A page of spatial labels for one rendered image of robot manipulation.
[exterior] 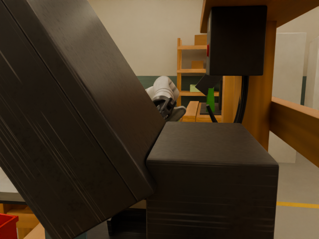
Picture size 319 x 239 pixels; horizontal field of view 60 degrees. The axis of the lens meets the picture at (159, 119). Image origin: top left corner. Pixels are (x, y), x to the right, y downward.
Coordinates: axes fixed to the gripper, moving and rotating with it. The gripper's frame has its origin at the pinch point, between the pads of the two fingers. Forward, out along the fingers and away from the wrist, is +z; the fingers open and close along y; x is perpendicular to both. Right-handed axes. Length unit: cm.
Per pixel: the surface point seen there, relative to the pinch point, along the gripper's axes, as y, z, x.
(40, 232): -43.3, 14.6, -4.4
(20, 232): -149, -54, 1
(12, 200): -18.1, 30.5, -16.2
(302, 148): 25.2, 15.8, 21.7
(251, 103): 20.9, -10.2, 17.8
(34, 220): -80, -15, -4
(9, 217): -52, 10, -14
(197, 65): -89, -635, 111
